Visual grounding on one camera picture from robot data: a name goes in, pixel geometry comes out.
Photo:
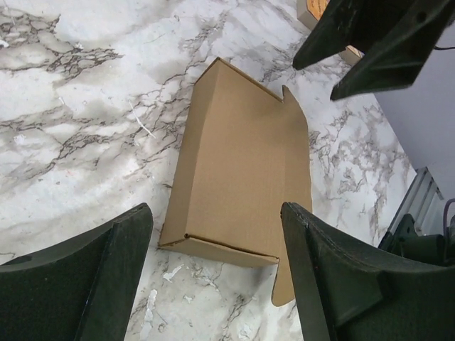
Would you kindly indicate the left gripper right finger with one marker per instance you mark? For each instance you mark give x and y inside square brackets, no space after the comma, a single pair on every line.
[346,289]

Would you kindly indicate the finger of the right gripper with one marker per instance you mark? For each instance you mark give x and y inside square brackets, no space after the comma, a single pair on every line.
[395,61]
[359,24]

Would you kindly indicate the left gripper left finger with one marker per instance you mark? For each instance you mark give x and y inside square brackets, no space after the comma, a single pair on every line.
[80,289]

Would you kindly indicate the orange paperback book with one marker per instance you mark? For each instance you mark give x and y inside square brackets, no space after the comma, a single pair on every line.
[329,23]

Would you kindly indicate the cardboard box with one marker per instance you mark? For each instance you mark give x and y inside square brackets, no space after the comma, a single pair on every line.
[244,152]

